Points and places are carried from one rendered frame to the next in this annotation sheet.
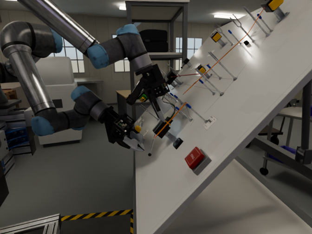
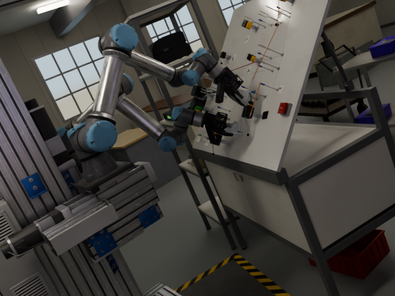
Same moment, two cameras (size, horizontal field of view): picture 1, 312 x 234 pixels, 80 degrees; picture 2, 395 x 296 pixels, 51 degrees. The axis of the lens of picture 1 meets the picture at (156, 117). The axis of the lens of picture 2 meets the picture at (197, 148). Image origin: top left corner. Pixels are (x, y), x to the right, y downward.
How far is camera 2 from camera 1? 1.40 m
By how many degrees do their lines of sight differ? 9
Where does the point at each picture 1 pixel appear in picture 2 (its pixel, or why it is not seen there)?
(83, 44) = (170, 74)
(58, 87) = not seen: hidden behind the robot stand
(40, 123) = (170, 140)
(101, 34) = (14, 66)
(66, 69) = not seen: hidden behind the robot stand
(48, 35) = (127, 80)
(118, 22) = (34, 33)
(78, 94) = (178, 112)
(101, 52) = (194, 73)
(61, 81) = not seen: hidden behind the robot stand
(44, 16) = (144, 66)
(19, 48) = (123, 97)
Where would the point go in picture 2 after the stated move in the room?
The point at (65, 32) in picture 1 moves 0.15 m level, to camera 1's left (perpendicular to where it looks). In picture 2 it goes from (157, 71) to (129, 84)
